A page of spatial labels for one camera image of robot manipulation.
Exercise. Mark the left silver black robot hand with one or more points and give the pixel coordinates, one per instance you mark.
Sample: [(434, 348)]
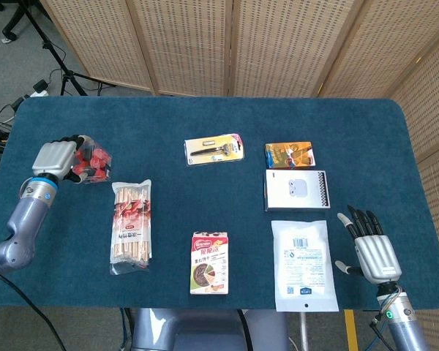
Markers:
[(53, 159)]

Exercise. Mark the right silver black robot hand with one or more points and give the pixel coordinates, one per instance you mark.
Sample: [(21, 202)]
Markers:
[(378, 256)]

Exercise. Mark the transparent box red black capsules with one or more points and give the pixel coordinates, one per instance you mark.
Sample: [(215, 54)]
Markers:
[(97, 161)]

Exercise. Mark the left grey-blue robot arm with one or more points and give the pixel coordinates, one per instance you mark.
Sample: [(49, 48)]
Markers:
[(25, 215)]

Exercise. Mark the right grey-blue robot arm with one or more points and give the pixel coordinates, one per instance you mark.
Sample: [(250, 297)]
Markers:
[(406, 329)]

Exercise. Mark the white earbuds box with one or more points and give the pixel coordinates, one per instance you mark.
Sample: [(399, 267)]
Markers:
[(296, 190)]

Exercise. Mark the orange small package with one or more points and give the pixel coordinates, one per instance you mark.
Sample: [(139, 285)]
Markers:
[(289, 155)]

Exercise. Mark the red white wafer box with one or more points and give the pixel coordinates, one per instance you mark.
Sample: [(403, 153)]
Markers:
[(209, 263)]

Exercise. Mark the white power strip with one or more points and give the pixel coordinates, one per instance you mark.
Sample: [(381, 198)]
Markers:
[(38, 94)]

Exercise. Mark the white pouch with barcode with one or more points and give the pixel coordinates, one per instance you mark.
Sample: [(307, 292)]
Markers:
[(303, 263)]

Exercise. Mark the bamboo chopsticks plastic pack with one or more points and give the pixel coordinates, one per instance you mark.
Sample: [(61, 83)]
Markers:
[(131, 226)]

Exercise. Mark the white table leg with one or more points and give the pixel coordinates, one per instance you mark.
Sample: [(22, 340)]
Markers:
[(304, 329)]

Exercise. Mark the black tripod stand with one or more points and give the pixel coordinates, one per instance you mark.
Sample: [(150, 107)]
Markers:
[(45, 45)]

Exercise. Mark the black office chair base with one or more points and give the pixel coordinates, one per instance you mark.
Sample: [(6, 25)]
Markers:
[(12, 20)]

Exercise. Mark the blue felt table cloth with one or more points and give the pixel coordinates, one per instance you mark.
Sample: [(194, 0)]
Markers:
[(205, 197)]

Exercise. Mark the razor yellow blister pack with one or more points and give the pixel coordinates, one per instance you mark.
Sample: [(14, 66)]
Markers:
[(214, 150)]

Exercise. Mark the grey-blue robot torso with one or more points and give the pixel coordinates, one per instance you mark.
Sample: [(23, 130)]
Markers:
[(190, 332)]

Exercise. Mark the wicker folding screen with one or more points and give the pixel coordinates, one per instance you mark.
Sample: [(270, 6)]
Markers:
[(285, 44)]

